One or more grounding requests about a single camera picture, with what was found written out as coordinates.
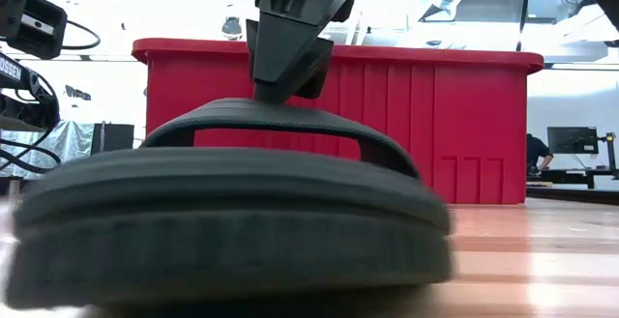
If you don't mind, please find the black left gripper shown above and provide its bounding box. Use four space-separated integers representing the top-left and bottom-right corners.
0 0 69 62

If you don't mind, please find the black slide sandal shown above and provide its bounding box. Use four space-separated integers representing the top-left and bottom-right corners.
4 97 456 309

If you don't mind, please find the red plastic bin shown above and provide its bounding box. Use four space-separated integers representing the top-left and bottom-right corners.
131 37 545 206

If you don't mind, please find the black dome ceiling lamp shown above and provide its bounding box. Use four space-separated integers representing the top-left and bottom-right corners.
221 15 244 42

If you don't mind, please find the black cabinet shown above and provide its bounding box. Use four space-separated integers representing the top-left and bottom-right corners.
90 123 135 156

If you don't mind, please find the person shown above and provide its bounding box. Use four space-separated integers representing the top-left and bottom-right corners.
525 132 555 177

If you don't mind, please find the black computer monitor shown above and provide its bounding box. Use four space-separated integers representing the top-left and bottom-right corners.
545 125 600 156

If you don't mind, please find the black office desk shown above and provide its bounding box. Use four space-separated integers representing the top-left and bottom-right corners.
525 166 619 189

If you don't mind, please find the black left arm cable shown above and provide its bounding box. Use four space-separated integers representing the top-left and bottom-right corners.
61 17 102 51

